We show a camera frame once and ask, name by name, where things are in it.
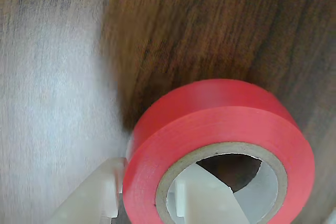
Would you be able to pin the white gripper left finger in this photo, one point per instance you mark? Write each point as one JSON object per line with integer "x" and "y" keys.
{"x": 89, "y": 197}

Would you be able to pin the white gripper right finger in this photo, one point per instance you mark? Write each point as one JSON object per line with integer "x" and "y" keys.
{"x": 204, "y": 197}

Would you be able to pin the red tape roll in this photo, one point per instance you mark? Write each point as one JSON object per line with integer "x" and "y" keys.
{"x": 215, "y": 127}

